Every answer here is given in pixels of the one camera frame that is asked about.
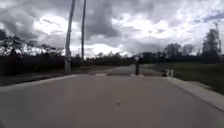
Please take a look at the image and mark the row of trees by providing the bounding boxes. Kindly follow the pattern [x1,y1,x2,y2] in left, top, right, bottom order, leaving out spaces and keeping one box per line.
[0,29,134,76]
[139,23,224,64]

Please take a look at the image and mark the grass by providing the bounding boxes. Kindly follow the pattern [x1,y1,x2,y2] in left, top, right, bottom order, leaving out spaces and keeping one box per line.
[146,63,224,96]

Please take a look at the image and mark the short white post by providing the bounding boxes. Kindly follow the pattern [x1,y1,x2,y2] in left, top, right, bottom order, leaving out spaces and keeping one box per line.
[165,69,174,78]

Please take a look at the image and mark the pale concrete kerb strip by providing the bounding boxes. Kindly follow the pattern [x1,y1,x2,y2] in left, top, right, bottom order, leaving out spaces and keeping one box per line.
[163,75,224,113]

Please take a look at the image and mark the grey paved path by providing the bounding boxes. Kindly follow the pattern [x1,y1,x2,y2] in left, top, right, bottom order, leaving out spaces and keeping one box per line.
[0,64,224,128]

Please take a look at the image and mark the tall grey pole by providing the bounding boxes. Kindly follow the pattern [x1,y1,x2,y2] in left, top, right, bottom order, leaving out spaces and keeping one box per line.
[80,0,87,63]
[64,0,76,75]

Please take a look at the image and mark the dark bollard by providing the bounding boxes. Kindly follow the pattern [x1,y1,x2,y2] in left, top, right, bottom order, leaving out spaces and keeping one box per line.
[134,56,141,76]

